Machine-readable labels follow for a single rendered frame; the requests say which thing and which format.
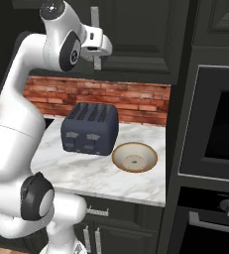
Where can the dark cabinet door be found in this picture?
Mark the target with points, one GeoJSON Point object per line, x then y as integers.
{"type": "Point", "coordinates": [139, 39]}
{"type": "Point", "coordinates": [129, 238]}
{"type": "Point", "coordinates": [83, 236]}

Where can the dark oven knob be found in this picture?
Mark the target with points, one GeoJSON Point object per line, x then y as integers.
{"type": "Point", "coordinates": [227, 206]}

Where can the dark blue toaster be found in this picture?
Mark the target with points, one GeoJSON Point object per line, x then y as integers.
{"type": "Point", "coordinates": [90, 129]}

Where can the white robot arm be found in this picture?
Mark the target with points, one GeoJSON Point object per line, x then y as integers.
{"type": "Point", "coordinates": [17, 145]}

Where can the dark upper cabinet door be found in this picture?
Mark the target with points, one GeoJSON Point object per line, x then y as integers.
{"type": "Point", "coordinates": [139, 39]}

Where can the dark lower cabinet door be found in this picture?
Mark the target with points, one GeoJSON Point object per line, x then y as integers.
{"type": "Point", "coordinates": [83, 236]}
{"type": "Point", "coordinates": [129, 238]}

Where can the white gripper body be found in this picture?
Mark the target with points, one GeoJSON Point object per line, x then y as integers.
{"type": "Point", "coordinates": [105, 46]}

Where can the black built-in microwave oven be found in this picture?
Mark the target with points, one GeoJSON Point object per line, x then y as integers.
{"type": "Point", "coordinates": [215, 125]}

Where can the cream bowl with brown rim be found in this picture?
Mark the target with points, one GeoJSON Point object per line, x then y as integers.
{"type": "Point", "coordinates": [135, 157]}

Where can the dark drawer front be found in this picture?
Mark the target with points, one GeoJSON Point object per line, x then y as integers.
{"type": "Point", "coordinates": [126, 210]}

